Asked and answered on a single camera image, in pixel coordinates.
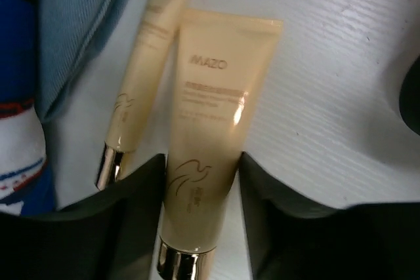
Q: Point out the blue white red shorts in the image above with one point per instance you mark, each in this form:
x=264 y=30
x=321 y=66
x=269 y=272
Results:
x=27 y=186

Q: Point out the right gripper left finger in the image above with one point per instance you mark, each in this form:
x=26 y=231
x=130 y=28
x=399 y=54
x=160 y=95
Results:
x=109 y=235

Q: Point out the wide cream cosmetic tube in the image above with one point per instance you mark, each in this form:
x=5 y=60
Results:
x=222 y=62

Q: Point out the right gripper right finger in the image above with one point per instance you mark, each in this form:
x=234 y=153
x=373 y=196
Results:
x=288 y=239

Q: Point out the slim cream cosmetic tube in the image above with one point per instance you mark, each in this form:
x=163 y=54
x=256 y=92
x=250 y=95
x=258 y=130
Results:
x=155 y=34

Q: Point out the pink suitcase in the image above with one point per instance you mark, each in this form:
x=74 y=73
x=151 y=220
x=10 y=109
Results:
x=409 y=99

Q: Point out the light blue denim garment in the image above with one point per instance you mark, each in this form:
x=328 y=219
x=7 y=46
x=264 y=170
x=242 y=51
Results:
x=71 y=33

